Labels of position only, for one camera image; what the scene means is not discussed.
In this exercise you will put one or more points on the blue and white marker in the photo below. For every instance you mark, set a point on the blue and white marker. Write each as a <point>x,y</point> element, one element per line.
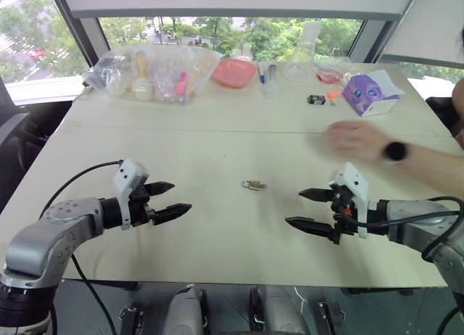
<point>261,72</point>

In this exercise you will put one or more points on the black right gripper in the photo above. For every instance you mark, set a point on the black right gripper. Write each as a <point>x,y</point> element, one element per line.
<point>344,215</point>

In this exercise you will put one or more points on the clear plastic bag of items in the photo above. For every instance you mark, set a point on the clear plastic bag of items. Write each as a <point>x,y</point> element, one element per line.
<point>159,74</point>

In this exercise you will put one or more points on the person's bare hand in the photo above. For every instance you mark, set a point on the person's bare hand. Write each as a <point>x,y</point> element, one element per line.
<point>353,141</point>

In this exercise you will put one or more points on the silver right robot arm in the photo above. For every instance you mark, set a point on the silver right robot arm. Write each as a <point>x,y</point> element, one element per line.
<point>417,219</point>

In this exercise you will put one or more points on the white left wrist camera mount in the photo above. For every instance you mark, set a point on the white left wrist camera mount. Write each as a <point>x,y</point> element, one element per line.
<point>127,175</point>

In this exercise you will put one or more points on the grey rounded robot leg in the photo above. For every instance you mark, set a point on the grey rounded robot leg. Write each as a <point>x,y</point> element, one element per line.
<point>277,311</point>
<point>186,311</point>

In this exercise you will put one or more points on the small black box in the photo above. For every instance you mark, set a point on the small black box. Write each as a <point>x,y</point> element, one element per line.
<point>316,99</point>

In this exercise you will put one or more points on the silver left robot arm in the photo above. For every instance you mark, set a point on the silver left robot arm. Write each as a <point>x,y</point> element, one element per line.
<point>54,237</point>

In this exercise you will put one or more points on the person's bare forearm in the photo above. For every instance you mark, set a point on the person's bare forearm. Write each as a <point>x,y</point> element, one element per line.
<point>431,168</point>

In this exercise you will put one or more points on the black metal bracket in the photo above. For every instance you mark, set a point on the black metal bracket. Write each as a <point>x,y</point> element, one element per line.
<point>131,320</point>
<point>331,318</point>

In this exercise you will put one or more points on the clear glass flask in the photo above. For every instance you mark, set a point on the clear glass flask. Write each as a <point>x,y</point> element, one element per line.
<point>301,65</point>

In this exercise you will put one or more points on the black wrist watch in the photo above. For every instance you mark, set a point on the black wrist watch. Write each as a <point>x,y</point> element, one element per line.
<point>395,152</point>

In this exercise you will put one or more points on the small orange object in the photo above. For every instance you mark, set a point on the small orange object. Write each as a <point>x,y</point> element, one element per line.
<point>333,93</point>

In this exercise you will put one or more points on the red round petri dish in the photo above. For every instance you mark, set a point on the red round petri dish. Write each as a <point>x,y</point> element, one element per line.
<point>328,75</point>

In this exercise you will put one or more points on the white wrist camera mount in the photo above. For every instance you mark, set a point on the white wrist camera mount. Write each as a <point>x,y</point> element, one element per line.
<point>352,179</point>
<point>127,175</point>

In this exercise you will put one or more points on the black office chair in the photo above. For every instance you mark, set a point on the black office chair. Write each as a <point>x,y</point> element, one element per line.
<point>21,132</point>

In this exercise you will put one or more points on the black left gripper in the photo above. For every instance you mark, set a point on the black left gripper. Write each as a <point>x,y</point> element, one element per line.
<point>139,208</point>

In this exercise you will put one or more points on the seated person's body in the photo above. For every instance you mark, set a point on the seated person's body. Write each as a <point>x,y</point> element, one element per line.
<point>458,106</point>

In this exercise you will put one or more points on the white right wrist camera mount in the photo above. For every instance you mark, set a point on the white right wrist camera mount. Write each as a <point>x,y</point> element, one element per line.
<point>352,179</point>

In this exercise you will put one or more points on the pink plastic dish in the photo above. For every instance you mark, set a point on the pink plastic dish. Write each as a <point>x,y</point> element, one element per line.
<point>233,72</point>

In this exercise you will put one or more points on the purple tissue box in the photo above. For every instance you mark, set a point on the purple tissue box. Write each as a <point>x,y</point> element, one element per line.
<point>369,94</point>

